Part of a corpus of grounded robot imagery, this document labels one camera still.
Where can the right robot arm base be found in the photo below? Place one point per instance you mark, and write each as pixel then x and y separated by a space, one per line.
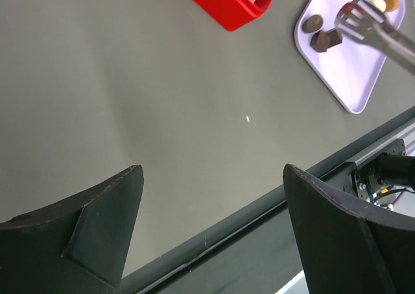
pixel 383 177

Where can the square dark chocolate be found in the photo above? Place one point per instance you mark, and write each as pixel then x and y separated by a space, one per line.
pixel 320 42

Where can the dark chocolate block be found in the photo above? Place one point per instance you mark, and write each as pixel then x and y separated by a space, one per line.
pixel 335 37

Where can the metal serving tongs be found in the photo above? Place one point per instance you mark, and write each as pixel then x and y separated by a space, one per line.
pixel 365 24

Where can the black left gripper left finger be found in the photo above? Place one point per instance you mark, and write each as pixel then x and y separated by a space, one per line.
pixel 76 245

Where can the round dark chocolate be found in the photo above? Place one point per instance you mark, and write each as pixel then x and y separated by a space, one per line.
pixel 313 23

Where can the lavender tray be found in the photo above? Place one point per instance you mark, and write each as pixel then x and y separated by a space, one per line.
pixel 349 70

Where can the cream white round chocolate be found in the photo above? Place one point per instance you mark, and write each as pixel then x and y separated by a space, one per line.
pixel 379 4

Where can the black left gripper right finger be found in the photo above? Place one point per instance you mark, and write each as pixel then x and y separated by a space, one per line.
pixel 346 244

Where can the caramel ridged chocolate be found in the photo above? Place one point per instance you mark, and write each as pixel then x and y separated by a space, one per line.
pixel 391 5

